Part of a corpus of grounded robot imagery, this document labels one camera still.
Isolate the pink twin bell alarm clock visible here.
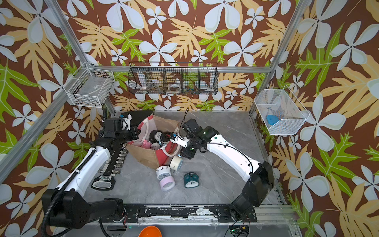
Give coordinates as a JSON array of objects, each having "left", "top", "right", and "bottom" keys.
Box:
[{"left": 141, "top": 140, "right": 152, "bottom": 149}]

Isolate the black twin bell alarm clock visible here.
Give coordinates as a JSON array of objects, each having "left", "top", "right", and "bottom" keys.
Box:
[{"left": 149, "top": 130, "right": 162, "bottom": 144}]

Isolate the burlap red Christmas canvas bag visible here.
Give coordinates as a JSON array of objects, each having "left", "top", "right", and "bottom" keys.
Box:
[{"left": 126, "top": 115, "right": 181, "bottom": 169}]

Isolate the dark green alarm clock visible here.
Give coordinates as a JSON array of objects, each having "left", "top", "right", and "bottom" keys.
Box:
[{"left": 184, "top": 172, "right": 199, "bottom": 189}]

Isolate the white round alarm clock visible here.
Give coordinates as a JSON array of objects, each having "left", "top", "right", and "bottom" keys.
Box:
[{"left": 156, "top": 166, "right": 171, "bottom": 180}]

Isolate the lilac round alarm clock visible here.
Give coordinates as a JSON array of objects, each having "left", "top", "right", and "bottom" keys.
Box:
[{"left": 159, "top": 176, "right": 176, "bottom": 191}]

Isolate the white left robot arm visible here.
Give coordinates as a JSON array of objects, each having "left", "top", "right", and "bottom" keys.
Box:
[{"left": 41, "top": 111, "right": 143, "bottom": 237}]

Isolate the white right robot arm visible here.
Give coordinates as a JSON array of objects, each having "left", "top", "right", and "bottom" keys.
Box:
[{"left": 169, "top": 119, "right": 274, "bottom": 222}]

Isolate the cream round alarm clock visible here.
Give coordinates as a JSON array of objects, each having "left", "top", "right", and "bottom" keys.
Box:
[{"left": 169, "top": 156, "right": 183, "bottom": 171}]

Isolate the blue object in basket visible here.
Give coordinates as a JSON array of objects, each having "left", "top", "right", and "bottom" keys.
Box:
[{"left": 266, "top": 115, "right": 280, "bottom": 126}]

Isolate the orange bowl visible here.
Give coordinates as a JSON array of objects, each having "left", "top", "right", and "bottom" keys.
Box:
[{"left": 138, "top": 226, "right": 162, "bottom": 237}]

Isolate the white wire basket left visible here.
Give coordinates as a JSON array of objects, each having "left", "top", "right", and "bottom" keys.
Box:
[{"left": 64, "top": 63, "right": 115, "bottom": 108}]

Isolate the white wire basket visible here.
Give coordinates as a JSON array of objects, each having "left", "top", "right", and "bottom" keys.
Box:
[
  {"left": 64, "top": 63, "right": 115, "bottom": 108},
  {"left": 254, "top": 87, "right": 311, "bottom": 136}
]

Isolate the black wire wall basket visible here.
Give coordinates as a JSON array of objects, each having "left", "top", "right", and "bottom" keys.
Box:
[{"left": 126, "top": 62, "right": 219, "bottom": 95}]

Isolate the white wire basket right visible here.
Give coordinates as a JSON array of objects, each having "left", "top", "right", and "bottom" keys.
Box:
[{"left": 254, "top": 87, "right": 311, "bottom": 136}]

